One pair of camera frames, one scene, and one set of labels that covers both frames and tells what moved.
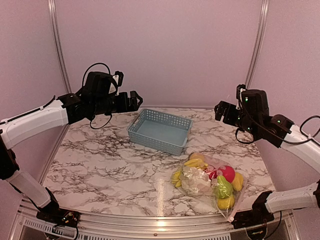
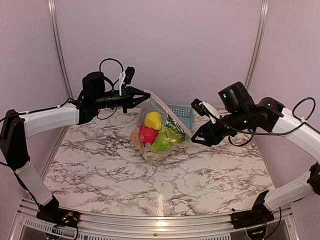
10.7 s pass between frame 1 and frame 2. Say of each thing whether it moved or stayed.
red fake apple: moved
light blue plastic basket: moved
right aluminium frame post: stayed
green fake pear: moved
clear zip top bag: moved
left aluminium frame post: stayed
